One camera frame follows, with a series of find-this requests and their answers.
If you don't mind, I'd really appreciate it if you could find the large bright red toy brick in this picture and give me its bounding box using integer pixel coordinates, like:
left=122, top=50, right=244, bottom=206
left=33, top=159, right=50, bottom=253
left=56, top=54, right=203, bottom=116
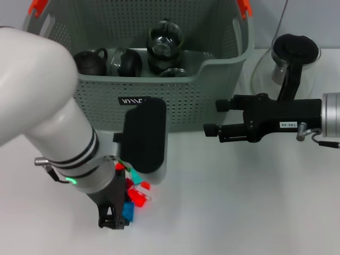
left=127, top=188, right=147, bottom=208

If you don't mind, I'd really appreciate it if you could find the teal square toy brick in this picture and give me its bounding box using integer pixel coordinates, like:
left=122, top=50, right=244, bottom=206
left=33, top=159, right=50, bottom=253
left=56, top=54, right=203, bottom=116
left=129, top=169, right=143, bottom=185

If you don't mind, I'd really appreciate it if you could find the glass pitcher with black lid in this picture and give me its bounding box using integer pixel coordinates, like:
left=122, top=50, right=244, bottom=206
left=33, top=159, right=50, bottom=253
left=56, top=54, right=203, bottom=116
left=251, top=33, right=322, bottom=102

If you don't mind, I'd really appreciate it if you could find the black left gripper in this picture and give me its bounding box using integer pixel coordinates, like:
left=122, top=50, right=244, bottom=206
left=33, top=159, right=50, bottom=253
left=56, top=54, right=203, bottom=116
left=87, top=169, right=131, bottom=230

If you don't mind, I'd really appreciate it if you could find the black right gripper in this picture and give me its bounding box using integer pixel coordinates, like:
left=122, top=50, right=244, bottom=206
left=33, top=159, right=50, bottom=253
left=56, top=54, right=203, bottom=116
left=203, top=93, right=322, bottom=143

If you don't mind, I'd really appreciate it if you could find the white toy brick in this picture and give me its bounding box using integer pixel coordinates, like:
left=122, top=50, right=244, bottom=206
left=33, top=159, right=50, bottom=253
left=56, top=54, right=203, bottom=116
left=138, top=187, right=154, bottom=201

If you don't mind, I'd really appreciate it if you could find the black clay teapot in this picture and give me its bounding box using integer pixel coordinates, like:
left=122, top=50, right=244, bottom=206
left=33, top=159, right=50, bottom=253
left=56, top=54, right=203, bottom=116
left=73, top=47, right=108, bottom=77

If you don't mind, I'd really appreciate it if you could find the right gripper cable with plug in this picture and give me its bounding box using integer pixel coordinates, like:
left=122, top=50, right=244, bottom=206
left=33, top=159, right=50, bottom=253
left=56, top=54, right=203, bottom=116
left=296, top=122, right=340, bottom=148

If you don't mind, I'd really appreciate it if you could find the grey-green perforated storage basket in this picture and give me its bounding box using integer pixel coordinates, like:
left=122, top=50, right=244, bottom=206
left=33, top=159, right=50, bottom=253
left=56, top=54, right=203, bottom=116
left=20, top=0, right=256, bottom=133

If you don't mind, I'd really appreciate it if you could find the blue square toy brick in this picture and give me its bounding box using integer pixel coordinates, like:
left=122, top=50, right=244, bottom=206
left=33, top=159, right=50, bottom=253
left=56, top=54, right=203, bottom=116
left=122, top=201, right=135, bottom=222

